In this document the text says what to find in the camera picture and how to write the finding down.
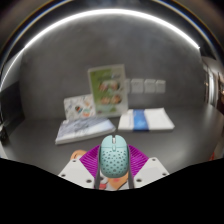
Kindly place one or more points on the orange corgi-shaped mouse pad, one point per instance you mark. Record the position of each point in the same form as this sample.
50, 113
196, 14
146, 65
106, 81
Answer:
78, 155

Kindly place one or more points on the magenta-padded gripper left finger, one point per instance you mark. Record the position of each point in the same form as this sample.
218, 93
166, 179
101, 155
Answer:
76, 173

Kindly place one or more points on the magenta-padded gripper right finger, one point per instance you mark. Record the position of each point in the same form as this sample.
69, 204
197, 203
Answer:
150, 172

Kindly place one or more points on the small white illustrated card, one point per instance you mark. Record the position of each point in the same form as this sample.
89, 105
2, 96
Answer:
78, 107

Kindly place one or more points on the mint green perforated computer mouse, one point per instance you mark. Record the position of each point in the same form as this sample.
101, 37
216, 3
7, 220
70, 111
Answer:
114, 156

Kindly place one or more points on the dark framed glass partition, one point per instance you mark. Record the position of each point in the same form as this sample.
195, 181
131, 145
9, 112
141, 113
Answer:
211, 86

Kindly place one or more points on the green printed standing booklet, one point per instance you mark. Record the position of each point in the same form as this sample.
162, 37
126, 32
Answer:
107, 90

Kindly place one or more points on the thin grey patterned book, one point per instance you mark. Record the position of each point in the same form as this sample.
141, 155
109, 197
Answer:
83, 130

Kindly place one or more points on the white book with blue band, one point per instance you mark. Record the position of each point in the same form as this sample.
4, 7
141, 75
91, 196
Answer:
146, 120

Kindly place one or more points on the white ceiling light strip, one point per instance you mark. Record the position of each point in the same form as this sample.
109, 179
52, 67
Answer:
110, 12

